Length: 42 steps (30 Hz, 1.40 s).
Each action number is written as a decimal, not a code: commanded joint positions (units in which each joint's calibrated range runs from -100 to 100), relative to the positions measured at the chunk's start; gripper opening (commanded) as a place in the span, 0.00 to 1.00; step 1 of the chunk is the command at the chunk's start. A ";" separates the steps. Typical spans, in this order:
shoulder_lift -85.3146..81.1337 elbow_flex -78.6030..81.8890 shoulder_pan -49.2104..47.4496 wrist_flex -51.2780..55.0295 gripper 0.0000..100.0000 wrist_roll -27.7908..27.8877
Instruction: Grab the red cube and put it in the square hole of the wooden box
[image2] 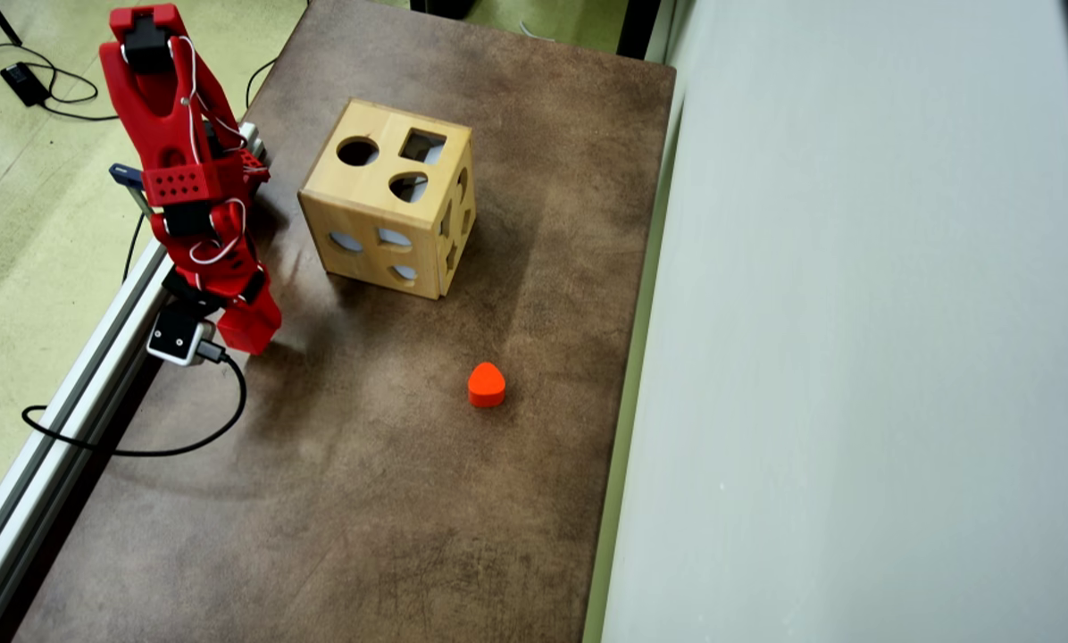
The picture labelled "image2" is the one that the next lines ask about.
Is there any black furniture base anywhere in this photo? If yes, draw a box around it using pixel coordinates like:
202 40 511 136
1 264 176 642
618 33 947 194
409 0 478 21

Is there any blue handled clamp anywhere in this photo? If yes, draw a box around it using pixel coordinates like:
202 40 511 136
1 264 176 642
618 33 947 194
109 163 156 220

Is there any wooden shape sorter box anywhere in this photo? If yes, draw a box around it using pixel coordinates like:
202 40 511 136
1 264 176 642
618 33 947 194
298 98 478 301

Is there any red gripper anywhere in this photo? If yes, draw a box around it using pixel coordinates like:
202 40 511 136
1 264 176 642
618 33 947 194
153 227 283 352

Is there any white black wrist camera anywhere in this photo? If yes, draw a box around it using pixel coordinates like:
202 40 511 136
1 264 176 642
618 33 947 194
146 304 215 367

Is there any black post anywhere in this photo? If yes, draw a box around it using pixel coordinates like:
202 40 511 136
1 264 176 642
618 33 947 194
617 0 663 61

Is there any black adapter cable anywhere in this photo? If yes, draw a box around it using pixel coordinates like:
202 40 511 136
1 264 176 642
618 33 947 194
0 40 121 123

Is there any red cube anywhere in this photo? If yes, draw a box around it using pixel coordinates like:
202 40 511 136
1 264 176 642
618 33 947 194
230 311 269 355

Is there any white servo wire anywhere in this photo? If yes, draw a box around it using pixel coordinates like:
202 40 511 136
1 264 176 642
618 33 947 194
170 34 249 171
188 197 247 267

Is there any aluminium profile rail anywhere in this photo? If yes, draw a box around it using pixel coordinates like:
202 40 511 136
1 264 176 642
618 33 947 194
0 121 263 643

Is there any black camera cable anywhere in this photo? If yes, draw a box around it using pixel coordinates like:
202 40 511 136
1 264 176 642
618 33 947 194
21 339 249 458

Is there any red rounded triangle block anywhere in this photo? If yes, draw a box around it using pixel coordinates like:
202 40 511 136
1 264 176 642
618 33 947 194
467 361 506 409

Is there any black power adapter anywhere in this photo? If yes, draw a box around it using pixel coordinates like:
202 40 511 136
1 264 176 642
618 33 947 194
0 62 54 109

